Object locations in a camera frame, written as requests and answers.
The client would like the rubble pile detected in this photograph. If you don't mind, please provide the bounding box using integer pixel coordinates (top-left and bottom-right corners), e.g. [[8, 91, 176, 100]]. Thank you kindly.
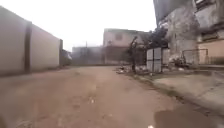
[[114, 65, 149, 76]]

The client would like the pale two-storey building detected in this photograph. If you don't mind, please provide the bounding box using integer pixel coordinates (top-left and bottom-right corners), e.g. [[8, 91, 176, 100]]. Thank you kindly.
[[102, 28, 151, 65]]

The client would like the thin tree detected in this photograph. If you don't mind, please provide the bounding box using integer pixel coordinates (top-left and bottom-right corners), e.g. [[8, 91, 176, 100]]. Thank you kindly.
[[128, 35, 141, 73]]

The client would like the grey low building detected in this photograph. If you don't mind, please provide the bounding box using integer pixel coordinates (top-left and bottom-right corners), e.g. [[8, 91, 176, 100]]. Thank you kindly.
[[71, 45, 104, 66]]

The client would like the white panel gate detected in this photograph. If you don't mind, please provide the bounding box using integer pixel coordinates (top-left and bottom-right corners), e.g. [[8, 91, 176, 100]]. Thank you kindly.
[[146, 47, 163, 73]]

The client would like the brown dirt road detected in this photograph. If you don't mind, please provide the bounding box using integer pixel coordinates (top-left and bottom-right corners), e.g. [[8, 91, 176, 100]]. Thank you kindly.
[[0, 65, 224, 128]]

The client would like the dark leafy tree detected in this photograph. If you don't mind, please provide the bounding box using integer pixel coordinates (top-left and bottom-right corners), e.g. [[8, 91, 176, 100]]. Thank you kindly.
[[141, 26, 169, 50]]

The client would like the tall weathered building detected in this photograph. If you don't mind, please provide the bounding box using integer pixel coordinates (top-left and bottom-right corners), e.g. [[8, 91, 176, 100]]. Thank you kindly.
[[153, 0, 224, 66]]

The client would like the grey concrete pavement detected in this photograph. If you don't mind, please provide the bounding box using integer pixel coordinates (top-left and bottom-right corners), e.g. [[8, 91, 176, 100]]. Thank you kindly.
[[136, 69, 224, 116]]

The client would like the pale wall with dark pillars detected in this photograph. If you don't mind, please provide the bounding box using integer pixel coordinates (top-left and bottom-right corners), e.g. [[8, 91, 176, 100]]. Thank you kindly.
[[0, 4, 64, 76]]

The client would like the metal frame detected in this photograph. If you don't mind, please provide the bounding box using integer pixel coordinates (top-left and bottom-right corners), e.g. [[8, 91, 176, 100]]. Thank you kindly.
[[181, 48, 210, 66]]

